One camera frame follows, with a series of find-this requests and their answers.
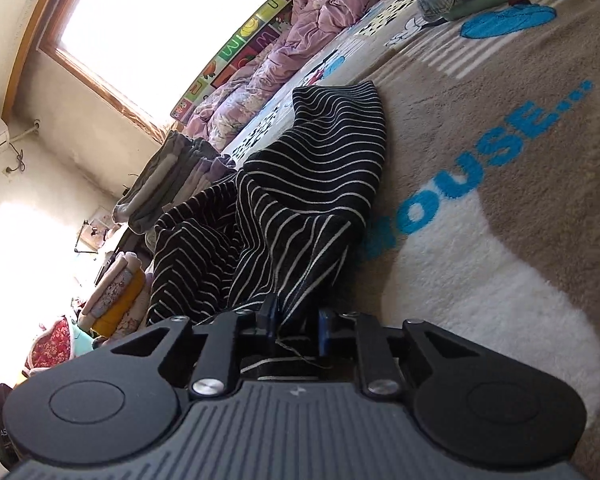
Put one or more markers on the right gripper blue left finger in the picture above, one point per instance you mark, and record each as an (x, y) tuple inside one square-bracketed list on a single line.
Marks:
[(232, 337)]

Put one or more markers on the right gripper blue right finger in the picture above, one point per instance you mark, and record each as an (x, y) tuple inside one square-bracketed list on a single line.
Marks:
[(360, 339)]

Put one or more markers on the black white striped garment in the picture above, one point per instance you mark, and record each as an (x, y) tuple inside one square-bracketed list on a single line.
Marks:
[(282, 230)]

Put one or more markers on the small stack of folded clothes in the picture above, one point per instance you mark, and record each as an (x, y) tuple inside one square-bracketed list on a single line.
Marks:
[(119, 300)]

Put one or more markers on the stack of grey folded clothes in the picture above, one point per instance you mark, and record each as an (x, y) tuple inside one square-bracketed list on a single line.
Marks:
[(179, 169)]

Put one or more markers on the red floral heart cushion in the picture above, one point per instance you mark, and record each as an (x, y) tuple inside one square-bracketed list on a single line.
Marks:
[(53, 347)]

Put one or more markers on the dark desk with clutter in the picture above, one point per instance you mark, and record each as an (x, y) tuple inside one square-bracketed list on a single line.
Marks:
[(97, 240)]

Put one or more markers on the Mickey Mouse carpet blanket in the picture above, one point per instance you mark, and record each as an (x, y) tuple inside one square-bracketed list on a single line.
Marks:
[(487, 217)]

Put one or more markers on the colourful alphabet foam mat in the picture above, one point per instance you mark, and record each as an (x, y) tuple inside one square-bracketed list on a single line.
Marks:
[(260, 30)]

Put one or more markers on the pink purple quilt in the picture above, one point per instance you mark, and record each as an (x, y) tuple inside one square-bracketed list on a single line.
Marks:
[(314, 23)]

